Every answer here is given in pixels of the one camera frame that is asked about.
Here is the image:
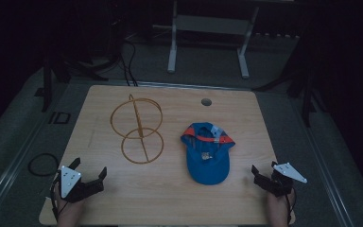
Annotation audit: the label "hand-held gripper cable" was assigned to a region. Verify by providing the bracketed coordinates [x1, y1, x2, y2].
[49, 171, 69, 222]
[284, 186, 298, 227]

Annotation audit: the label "black cable loop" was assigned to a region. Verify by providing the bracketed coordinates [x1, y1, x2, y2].
[27, 152, 61, 178]

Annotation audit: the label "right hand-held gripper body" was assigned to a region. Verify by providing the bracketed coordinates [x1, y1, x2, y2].
[252, 162, 308, 199]

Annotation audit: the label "black floor cables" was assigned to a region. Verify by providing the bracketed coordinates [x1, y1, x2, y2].
[118, 39, 139, 87]

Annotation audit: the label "black stand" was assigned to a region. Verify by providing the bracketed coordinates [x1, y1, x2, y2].
[33, 46, 110, 114]

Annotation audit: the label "person's right hand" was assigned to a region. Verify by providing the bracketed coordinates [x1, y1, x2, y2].
[266, 188, 296, 227]

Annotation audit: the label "left hand-held gripper cable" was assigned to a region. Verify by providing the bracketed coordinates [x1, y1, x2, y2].
[49, 171, 69, 222]

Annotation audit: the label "golden wire hat stand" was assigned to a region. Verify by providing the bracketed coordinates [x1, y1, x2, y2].
[110, 93, 165, 166]

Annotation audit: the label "black tripod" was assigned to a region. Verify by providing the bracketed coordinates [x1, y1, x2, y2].
[252, 37, 329, 129]

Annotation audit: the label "white metal stand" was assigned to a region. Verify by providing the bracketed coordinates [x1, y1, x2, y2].
[165, 0, 261, 80]

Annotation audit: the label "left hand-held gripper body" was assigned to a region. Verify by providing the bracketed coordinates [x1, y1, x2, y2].
[56, 165, 105, 203]

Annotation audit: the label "blue and orange cap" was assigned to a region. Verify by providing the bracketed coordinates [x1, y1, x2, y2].
[180, 121, 236, 186]

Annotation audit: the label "person's left hand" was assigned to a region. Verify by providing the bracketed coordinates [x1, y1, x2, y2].
[56, 183, 87, 227]

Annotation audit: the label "right hand-held gripper cable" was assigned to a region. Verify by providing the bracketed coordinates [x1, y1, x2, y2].
[284, 186, 298, 227]

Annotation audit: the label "black rectangular bracket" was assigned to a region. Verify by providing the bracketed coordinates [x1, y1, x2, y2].
[47, 111, 72, 126]

